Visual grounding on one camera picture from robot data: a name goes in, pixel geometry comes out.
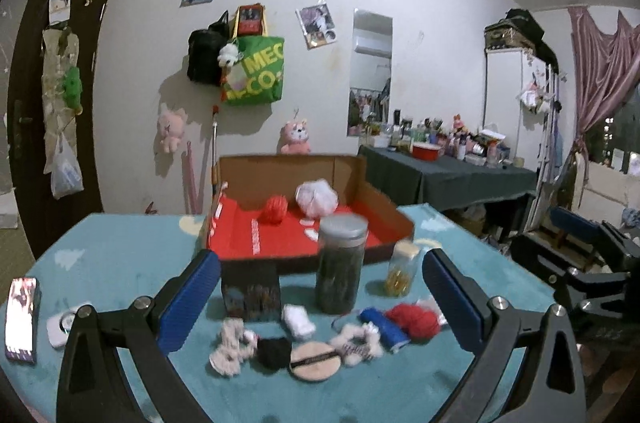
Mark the photo on door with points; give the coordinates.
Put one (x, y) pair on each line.
(61, 0)

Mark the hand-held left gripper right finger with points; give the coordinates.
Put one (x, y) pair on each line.
(452, 303)

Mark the pink curtain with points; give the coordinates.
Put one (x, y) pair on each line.
(595, 78)

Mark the small white round device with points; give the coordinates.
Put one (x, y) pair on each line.
(62, 325)

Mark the glass jar with grey lid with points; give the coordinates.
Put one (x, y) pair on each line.
(340, 263)

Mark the blue thread spool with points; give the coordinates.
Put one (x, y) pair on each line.
(385, 328)

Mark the beige hanging cloth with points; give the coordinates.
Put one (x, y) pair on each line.
(57, 53)

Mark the wall mirror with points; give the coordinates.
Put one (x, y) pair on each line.
(370, 73)

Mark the white wardrobe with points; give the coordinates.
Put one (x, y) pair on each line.
(505, 103)

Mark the table with dark cloth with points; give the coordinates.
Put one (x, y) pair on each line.
(450, 183)

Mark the red framed picture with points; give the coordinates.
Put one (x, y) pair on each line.
(249, 20)

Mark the white plush ornament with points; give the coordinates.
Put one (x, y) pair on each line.
(532, 95)

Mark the cream knitted scrunchie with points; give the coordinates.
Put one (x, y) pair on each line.
(230, 343)

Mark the white and black fluffy scrunchie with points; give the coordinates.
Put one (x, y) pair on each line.
(357, 343)

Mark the printed blue blanket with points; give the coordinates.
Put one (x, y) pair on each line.
(125, 253)

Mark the dark wooden door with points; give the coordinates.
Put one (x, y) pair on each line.
(30, 103)

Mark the white mesh bath pouf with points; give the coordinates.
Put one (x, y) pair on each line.
(315, 198)

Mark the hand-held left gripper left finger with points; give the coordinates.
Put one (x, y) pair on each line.
(187, 303)

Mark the smartphone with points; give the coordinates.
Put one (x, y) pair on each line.
(22, 318)

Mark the pale pink plush toy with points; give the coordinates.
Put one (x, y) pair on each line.
(171, 128)

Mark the small jar with yellow contents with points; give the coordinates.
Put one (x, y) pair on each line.
(400, 275)

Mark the red fluffy scrunchie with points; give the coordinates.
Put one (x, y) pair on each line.
(415, 320)

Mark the pink sticks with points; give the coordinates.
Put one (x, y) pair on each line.
(192, 183)

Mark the pink cat plush toy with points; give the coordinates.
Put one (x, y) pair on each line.
(296, 138)

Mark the red yarn ball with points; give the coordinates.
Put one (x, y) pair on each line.
(272, 209)

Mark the cardboard box with red lining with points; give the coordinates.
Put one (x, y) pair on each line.
(240, 223)

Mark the wall photo poster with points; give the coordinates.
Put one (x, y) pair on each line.
(316, 25)

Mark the black yarn pompom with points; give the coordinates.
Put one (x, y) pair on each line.
(274, 351)

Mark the dark suitcase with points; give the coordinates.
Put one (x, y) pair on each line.
(512, 30)

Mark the green tote bag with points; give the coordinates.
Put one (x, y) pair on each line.
(257, 73)

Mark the white plastic bag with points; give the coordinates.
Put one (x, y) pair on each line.
(65, 173)

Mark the small dark printed box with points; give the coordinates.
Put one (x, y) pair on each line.
(250, 290)

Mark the green plush toy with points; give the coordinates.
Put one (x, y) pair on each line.
(72, 85)

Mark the white plush dog charm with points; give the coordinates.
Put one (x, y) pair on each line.
(229, 55)

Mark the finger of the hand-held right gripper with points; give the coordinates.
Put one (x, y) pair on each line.
(575, 220)
(537, 260)

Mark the black hanging bag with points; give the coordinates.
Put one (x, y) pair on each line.
(205, 55)

